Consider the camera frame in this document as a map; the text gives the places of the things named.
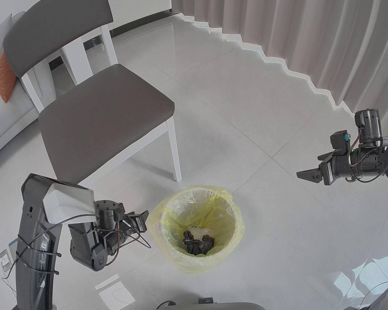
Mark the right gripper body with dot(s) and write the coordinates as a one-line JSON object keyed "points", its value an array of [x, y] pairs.
{"points": [[342, 166]]}

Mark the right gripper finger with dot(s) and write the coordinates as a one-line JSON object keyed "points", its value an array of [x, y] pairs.
{"points": [[315, 175], [327, 157]]}

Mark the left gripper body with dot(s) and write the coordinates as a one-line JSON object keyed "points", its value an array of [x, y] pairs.
{"points": [[131, 232]]}

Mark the black plastic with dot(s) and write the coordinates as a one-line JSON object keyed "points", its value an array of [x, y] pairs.
{"points": [[197, 244]]}

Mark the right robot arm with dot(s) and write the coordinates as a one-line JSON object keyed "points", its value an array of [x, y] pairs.
{"points": [[370, 128]]}

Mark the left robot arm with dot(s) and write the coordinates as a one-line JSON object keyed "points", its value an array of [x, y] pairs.
{"points": [[32, 218]]}

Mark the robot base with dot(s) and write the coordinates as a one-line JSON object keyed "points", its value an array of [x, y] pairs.
{"points": [[220, 306]]}

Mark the white trash bin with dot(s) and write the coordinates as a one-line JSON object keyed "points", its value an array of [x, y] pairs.
{"points": [[237, 234]]}

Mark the grey seat white chair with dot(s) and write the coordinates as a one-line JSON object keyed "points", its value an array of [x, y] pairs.
{"points": [[106, 108]]}

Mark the white curtain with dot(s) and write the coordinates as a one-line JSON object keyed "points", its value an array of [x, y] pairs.
{"points": [[294, 21]]}

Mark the pale grey sofa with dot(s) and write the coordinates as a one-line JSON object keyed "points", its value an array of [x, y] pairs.
{"points": [[6, 121]]}

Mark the orange cushion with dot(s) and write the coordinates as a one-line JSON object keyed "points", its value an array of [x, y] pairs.
{"points": [[5, 79]]}

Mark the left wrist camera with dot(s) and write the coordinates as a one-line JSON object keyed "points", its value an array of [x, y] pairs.
{"points": [[139, 217]]}

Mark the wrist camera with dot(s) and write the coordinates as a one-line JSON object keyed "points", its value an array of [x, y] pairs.
{"points": [[340, 140], [139, 217]]}

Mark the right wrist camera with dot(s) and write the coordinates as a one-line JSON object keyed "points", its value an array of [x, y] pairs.
{"points": [[340, 140]]}

